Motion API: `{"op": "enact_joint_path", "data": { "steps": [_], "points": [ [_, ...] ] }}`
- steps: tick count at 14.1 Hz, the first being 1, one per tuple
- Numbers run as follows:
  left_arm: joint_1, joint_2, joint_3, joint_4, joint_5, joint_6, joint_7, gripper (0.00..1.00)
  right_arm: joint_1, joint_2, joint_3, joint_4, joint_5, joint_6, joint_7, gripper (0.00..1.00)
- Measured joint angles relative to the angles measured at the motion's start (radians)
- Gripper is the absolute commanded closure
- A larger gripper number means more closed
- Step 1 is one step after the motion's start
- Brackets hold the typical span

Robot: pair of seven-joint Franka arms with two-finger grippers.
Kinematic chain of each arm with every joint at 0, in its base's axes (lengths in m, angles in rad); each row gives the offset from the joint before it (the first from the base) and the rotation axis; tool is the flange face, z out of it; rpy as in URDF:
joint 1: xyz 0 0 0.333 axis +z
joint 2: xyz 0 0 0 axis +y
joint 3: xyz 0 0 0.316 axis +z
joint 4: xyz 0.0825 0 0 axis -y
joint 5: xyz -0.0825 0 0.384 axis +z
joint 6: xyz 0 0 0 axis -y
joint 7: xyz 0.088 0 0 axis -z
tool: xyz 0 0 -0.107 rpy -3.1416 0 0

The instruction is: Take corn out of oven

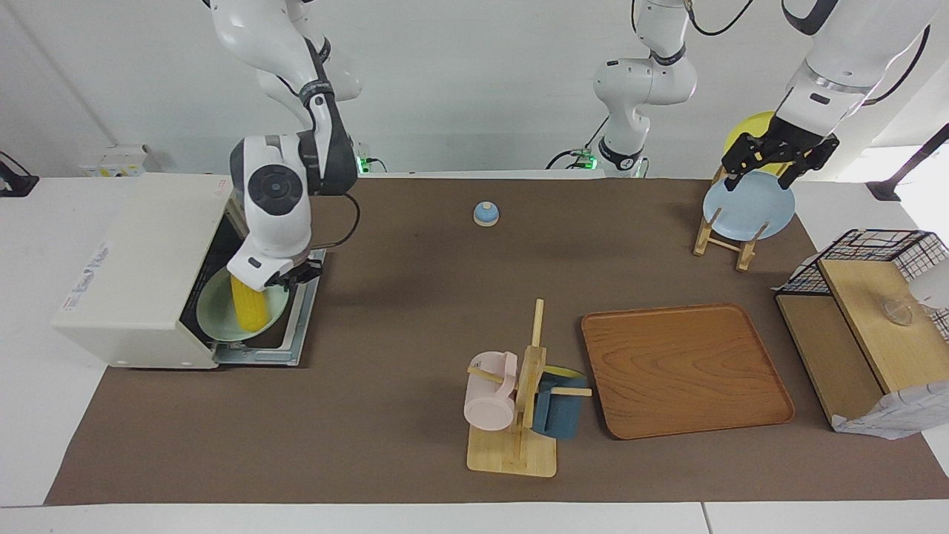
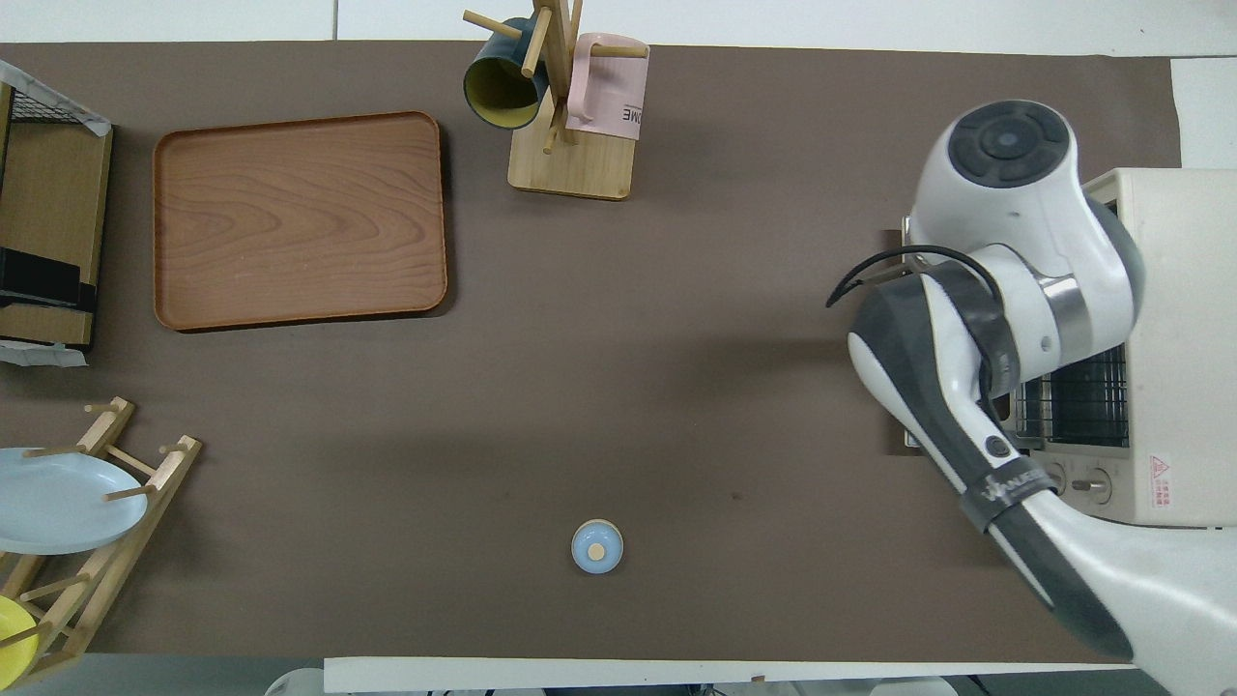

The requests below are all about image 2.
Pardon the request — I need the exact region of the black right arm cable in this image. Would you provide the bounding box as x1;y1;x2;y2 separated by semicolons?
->
826;245;1021;407

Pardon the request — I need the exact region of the pink mug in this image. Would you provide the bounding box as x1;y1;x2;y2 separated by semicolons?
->
565;32;650;141

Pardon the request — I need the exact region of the wooden mug tree stand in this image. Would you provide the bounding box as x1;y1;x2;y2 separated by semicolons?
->
462;0;650;202

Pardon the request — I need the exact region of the cream toaster oven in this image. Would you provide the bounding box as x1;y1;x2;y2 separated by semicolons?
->
902;167;1237;528

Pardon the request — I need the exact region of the metal oven rack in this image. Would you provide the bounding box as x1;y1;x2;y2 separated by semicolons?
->
1010;346;1130;448

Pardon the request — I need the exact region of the white brick pattern paper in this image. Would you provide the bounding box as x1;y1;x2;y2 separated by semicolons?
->
0;343;88;368
0;60;112;136

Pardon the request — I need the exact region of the brown wooden tray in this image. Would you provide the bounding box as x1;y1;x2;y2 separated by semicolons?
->
153;111;450;333

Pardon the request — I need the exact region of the yellow plate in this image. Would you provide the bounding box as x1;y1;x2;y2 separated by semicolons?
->
0;594;42;685

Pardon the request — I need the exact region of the light blue plate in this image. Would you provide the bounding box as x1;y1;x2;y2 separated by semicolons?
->
0;447;149;556

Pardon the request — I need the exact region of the wooden dish rack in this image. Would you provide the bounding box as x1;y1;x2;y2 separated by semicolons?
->
0;396;204;678

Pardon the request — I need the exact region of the dark blue mug yellow inside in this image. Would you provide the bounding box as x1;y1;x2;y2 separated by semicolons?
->
462;16;552;131

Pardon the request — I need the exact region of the black wire basket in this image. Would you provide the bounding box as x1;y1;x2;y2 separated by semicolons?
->
0;82;98;127

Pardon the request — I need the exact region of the wooden shelf unit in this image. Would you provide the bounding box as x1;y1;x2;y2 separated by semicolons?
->
0;82;115;351

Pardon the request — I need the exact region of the black rectangular block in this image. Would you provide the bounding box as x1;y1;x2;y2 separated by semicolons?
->
0;247;98;312

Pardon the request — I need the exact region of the brown table mat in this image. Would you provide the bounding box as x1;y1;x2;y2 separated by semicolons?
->
0;41;1182;663

